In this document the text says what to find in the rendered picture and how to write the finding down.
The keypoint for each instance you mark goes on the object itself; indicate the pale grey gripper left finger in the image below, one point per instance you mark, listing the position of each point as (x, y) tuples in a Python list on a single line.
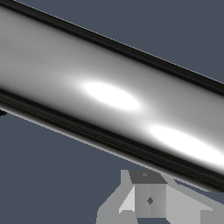
[(128, 201)]

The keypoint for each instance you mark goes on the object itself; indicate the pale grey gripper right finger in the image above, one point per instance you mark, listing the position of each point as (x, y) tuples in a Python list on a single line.
[(180, 204)]

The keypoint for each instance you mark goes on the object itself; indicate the chrome faucet pipe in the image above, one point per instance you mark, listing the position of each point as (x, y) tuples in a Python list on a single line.
[(73, 67)]

